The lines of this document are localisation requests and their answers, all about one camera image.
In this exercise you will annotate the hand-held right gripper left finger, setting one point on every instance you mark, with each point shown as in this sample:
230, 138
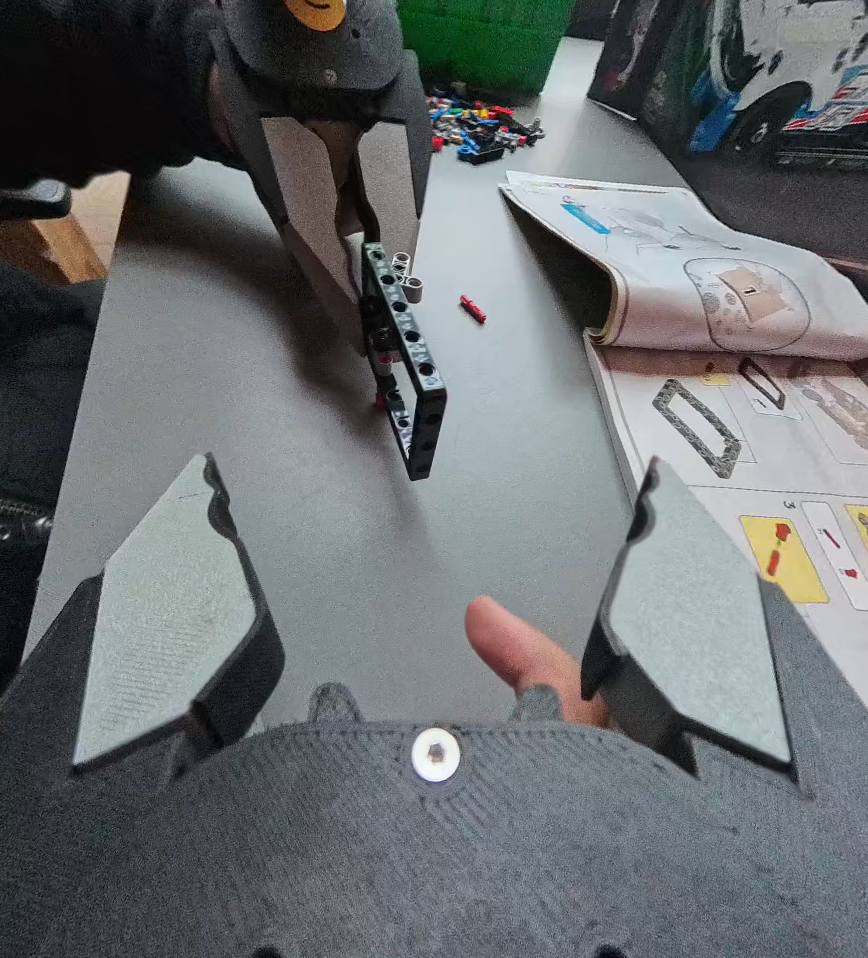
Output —
172, 614

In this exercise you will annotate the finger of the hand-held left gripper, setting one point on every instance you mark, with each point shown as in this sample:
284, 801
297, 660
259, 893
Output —
393, 179
307, 202

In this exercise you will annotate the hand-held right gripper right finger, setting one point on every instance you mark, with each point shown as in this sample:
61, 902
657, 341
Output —
696, 621

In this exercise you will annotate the black lego frame assembly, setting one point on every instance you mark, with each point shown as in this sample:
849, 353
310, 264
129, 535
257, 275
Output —
423, 389

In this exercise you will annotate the person's left forearm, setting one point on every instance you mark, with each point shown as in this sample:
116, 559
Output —
67, 75

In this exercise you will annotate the pile of loose lego pieces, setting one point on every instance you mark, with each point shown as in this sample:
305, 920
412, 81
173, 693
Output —
479, 123

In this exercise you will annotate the lego instruction booklet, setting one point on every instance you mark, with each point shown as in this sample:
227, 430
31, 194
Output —
703, 247

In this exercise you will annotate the lego set box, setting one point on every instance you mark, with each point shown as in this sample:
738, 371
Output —
778, 75

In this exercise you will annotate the person's right hand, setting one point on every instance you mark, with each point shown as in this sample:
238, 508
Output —
516, 644

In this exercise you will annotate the green plastic bin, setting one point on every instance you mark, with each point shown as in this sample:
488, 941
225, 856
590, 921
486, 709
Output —
479, 45

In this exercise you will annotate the black office chair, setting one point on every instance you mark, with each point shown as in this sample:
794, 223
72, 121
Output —
22, 200

